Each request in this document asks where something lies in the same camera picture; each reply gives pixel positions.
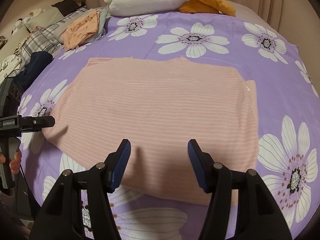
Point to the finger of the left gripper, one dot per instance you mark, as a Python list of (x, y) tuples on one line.
[(35, 124)]

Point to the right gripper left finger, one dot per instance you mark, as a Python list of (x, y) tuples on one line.
[(60, 216)]

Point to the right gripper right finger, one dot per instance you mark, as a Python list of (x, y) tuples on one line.
[(258, 215)]

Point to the pink striped long-sleeve shirt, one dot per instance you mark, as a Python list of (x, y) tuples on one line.
[(158, 106)]

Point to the person's left hand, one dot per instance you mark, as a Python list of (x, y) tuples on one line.
[(15, 163)]

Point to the dark navy garment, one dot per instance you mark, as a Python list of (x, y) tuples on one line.
[(38, 62)]

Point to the plaid grey blanket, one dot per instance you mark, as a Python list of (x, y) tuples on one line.
[(17, 52)]

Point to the white stuffed toy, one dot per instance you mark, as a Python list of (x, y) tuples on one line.
[(22, 21)]

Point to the folded orange patterned garment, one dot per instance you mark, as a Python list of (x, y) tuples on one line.
[(81, 29)]

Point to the beige pillow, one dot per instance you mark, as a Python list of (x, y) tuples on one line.
[(45, 19)]

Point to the dark brown cushion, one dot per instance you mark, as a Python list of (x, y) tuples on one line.
[(66, 7)]

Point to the folded grey garment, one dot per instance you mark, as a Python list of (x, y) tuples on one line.
[(104, 16)]

